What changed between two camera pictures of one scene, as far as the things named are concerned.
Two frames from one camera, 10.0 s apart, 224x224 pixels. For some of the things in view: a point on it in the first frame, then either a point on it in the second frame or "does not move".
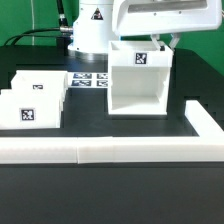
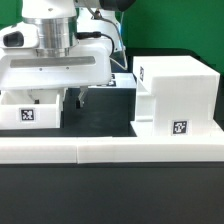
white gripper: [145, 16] to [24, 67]
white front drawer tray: [31, 108] does not move
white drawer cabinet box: [138, 78] to [176, 96]
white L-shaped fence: [207, 146] does not move
